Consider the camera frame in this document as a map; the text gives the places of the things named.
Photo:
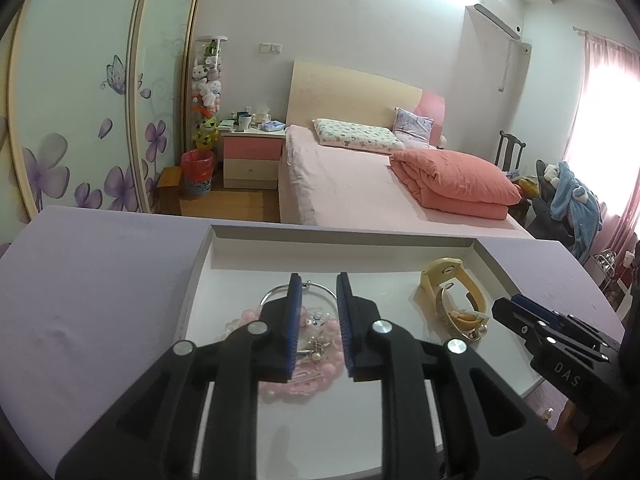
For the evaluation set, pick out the grey cardboard box tray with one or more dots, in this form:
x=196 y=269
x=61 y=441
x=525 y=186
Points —
x=380 y=280

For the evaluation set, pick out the small pearl stud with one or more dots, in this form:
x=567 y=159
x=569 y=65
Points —
x=482 y=331

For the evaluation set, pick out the pink bed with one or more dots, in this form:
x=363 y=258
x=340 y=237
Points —
x=350 y=185

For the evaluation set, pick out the small wooden stool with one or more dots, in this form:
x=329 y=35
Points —
x=169 y=185

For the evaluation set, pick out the yellow wrist watch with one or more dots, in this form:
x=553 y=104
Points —
x=435 y=272

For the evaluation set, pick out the beige and pink headboard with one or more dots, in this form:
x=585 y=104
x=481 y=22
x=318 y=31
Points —
x=350 y=95

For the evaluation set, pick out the red trash bin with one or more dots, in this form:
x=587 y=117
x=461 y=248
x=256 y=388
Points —
x=197 y=172

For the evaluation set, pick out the thin silver bangle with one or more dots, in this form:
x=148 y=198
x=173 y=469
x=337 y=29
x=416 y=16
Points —
x=325 y=287

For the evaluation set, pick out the floral white pillow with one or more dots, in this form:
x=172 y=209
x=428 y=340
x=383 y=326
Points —
x=357 y=135

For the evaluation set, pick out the yellow green plush toy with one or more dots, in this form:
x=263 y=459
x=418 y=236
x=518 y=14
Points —
x=206 y=132

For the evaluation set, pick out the tissue box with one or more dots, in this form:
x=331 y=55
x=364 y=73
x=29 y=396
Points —
x=262 y=116

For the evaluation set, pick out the white mug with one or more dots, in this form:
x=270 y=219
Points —
x=244 y=121

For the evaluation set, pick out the white wall switch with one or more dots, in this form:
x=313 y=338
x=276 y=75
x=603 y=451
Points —
x=271 y=48

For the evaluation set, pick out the black office chair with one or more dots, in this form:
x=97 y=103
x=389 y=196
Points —
x=545 y=215

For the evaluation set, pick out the pink curtain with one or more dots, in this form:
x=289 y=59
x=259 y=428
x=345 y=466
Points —
x=615 y=135

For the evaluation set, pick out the blue plush garment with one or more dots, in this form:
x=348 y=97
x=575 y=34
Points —
x=580 y=205

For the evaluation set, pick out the pearl earrings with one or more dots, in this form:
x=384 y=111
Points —
x=316 y=349

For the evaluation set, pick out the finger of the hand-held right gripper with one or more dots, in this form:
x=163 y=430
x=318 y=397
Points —
x=520 y=322
x=575 y=335

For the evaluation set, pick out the flower print sliding wardrobe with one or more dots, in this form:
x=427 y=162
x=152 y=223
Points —
x=75 y=85

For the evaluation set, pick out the folded coral quilt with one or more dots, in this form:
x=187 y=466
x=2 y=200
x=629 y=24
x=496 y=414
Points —
x=455 y=180

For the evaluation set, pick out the white air conditioner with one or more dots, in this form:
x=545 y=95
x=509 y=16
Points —
x=495 y=20

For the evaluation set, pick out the dark wooden chair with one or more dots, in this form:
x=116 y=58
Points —
x=509 y=150

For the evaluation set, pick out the purple pillow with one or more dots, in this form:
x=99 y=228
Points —
x=415 y=125

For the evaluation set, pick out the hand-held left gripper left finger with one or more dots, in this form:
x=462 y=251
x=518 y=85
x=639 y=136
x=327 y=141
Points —
x=292 y=330

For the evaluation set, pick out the pink and beige nightstand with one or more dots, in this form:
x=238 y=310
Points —
x=252 y=157

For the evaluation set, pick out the plush toy display tower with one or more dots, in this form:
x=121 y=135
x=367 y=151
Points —
x=209 y=80

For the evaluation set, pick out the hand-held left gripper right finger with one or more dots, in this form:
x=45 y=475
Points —
x=346 y=330

